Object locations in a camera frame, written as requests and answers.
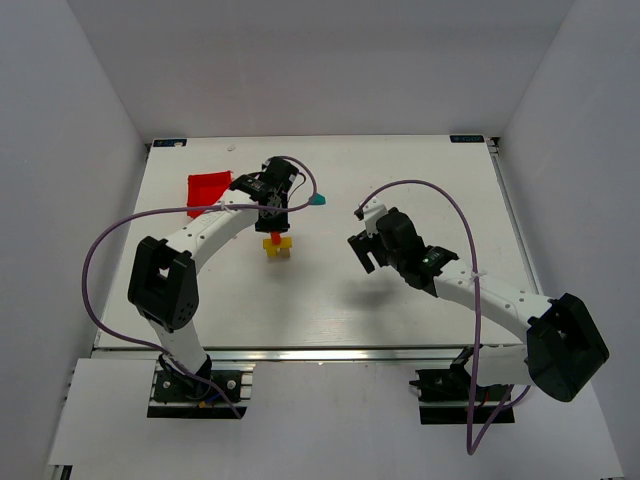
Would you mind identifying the teal house-shaped block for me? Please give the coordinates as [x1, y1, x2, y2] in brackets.
[310, 194, 326, 206]

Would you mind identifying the yellow long block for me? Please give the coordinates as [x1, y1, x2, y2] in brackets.
[263, 237, 293, 251]

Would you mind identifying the red plastic bin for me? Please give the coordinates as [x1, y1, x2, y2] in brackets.
[186, 171, 232, 208]

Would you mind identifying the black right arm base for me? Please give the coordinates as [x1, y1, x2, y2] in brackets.
[409, 346, 507, 425]

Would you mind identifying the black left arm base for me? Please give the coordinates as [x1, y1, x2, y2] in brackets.
[147, 360, 253, 420]

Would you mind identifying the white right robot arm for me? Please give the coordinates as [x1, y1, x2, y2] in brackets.
[348, 204, 609, 402]

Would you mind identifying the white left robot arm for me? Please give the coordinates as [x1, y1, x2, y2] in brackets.
[127, 156, 300, 389]

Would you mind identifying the blue right corner label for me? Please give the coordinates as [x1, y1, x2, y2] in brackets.
[449, 135, 485, 144]

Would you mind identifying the blue corner label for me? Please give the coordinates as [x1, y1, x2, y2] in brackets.
[152, 138, 187, 148]
[449, 135, 485, 144]

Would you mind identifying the blue left corner label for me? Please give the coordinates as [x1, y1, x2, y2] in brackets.
[152, 138, 187, 148]

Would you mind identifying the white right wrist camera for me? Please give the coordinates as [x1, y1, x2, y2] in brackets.
[354, 196, 388, 237]

